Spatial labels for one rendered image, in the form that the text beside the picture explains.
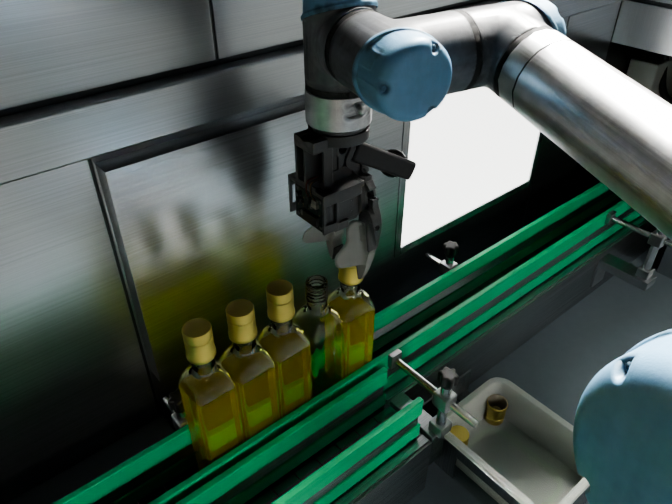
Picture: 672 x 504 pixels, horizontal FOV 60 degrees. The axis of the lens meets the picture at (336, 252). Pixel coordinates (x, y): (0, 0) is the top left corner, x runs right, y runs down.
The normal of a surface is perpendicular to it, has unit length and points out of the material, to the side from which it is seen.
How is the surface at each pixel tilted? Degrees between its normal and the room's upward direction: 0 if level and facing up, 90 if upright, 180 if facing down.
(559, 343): 0
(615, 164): 87
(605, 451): 84
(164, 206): 90
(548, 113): 87
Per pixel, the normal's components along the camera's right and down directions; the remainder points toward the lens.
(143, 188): 0.64, 0.45
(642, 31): -0.77, 0.37
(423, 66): 0.43, 0.53
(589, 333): 0.00, -0.81
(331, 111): -0.23, 0.56
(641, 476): -0.91, 0.15
